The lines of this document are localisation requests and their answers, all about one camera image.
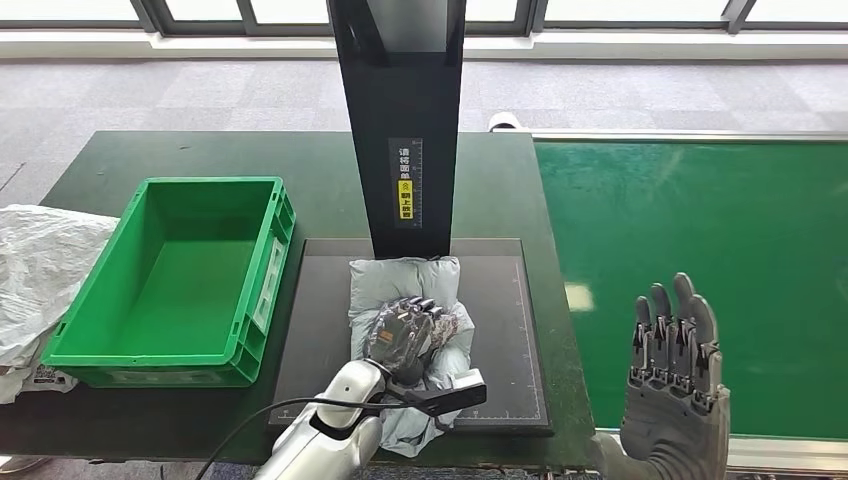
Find black scanner base plate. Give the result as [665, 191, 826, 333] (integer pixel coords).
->
[268, 238, 554, 437]

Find white conveyor roller end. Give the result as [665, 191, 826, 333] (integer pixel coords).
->
[488, 111, 525, 134]

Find black and yellow column sticker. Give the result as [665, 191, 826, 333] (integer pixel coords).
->
[388, 137, 424, 231]

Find white crate label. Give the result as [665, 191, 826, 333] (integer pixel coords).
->
[253, 237, 287, 333]

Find black scanner column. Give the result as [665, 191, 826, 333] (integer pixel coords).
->
[326, 0, 468, 261]

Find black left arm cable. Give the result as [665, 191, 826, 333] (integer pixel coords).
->
[195, 396, 412, 480]

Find crumpled white woven sack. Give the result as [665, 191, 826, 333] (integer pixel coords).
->
[0, 203, 122, 405]

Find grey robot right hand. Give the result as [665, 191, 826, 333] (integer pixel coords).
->
[589, 272, 732, 480]

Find green plastic crate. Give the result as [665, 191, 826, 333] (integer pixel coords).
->
[40, 176, 297, 390]

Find small plain grey parcel bag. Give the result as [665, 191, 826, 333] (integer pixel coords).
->
[347, 256, 477, 460]

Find white window sill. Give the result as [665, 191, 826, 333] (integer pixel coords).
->
[0, 29, 848, 62]

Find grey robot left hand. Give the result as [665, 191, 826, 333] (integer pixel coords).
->
[367, 296, 458, 389]

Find green conveyor belt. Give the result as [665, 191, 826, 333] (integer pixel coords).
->
[533, 140, 848, 440]

